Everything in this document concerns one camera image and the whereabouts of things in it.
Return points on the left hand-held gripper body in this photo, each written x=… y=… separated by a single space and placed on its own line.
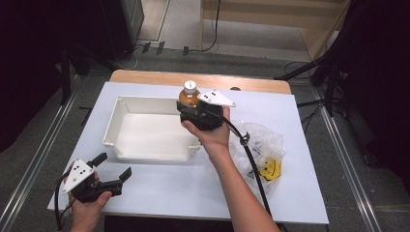
x=77 y=175

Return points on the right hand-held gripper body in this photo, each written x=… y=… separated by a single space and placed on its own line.
x=206 y=117

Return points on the amber bottle with white cap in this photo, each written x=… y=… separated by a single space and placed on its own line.
x=189 y=97

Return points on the white plastic tray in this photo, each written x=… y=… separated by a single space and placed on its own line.
x=151 y=135

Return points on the clear plastic bag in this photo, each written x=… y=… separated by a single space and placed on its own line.
x=267 y=141

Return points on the person's right hand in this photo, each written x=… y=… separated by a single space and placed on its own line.
x=214 y=138

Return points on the person's left hand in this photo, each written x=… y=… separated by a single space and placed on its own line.
x=87 y=214

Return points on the light wooden table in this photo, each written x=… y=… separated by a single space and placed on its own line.
x=154 y=78

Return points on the black upright stand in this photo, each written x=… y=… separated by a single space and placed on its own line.
x=65 y=74

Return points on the black cabinet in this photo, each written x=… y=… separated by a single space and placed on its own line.
x=112 y=25

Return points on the light wooden shelf unit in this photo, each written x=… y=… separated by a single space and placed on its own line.
x=257 y=13

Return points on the dark curtain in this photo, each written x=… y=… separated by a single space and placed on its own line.
x=383 y=80
x=29 y=64

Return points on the black tripod stand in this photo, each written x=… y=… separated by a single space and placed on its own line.
x=330 y=87

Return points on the aluminium floor rail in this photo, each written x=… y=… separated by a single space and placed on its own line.
x=348 y=167
x=35 y=161

